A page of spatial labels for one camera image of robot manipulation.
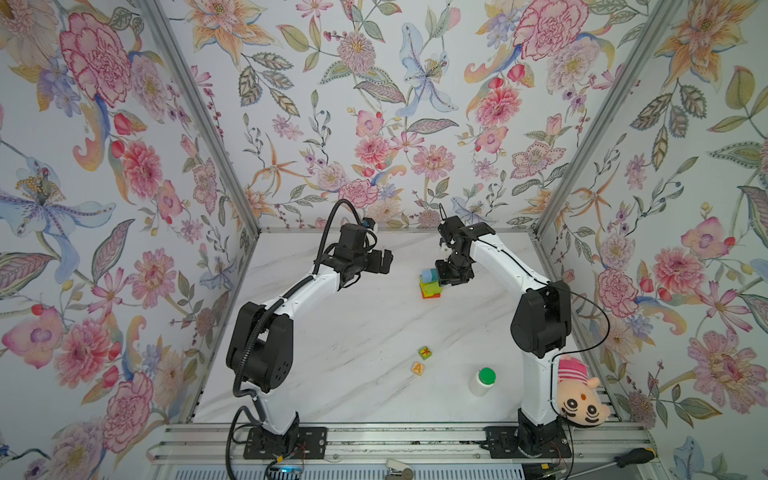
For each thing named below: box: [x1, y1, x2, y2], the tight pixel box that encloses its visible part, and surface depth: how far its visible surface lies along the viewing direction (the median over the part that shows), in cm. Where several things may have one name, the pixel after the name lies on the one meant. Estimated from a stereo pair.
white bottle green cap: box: [469, 367, 497, 397], surface depth 77 cm
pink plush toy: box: [557, 355, 610, 426], surface depth 75 cm
